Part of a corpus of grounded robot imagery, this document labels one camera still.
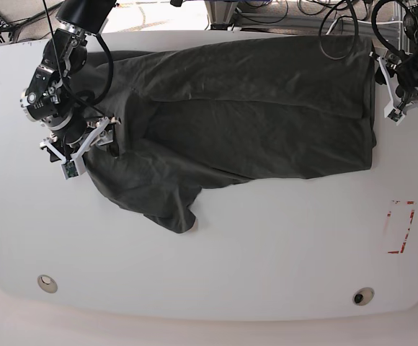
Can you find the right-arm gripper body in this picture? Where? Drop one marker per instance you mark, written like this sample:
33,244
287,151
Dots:
72,138

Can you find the aluminium frame base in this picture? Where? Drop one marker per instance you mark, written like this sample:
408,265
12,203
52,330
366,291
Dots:
303,17

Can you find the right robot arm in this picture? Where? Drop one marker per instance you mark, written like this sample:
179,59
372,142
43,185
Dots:
49,93

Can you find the black tripod legs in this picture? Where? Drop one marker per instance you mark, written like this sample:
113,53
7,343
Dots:
10,30

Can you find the red tape rectangle marking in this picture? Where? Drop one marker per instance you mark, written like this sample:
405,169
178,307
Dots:
399,220

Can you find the left table grommet hole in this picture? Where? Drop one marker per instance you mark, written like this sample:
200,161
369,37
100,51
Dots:
47,284

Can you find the dark grey T-shirt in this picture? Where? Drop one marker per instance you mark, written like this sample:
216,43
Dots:
228,113

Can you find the right table grommet hole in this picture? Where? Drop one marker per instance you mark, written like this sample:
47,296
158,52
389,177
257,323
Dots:
363,296

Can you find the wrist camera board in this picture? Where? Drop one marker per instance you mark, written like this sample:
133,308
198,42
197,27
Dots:
72,169
394,114

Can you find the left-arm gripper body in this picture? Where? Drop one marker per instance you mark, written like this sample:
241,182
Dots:
402,85

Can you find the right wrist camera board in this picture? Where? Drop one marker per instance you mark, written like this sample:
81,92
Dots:
72,169

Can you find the table grommet hole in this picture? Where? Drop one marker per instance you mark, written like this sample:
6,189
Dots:
363,296
47,284

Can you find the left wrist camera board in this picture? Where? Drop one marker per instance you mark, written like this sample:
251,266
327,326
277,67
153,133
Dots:
394,114

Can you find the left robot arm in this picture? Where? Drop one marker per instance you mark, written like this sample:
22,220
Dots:
409,26

